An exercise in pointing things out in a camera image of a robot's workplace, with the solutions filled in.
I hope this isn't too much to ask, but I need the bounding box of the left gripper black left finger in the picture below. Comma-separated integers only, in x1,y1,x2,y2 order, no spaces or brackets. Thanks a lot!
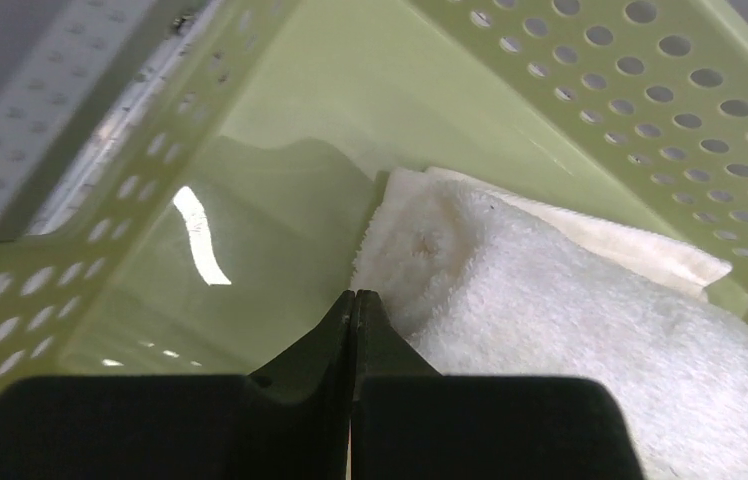
0,291,356,479

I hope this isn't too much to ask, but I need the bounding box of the green plastic basket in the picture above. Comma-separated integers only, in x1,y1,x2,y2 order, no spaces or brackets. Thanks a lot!
0,1,748,393

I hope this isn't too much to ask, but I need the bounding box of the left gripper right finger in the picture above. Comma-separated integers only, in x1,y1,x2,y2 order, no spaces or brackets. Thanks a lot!
350,290,643,479

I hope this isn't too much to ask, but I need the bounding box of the white towel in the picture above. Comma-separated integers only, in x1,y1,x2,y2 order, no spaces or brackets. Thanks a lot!
351,169,748,479

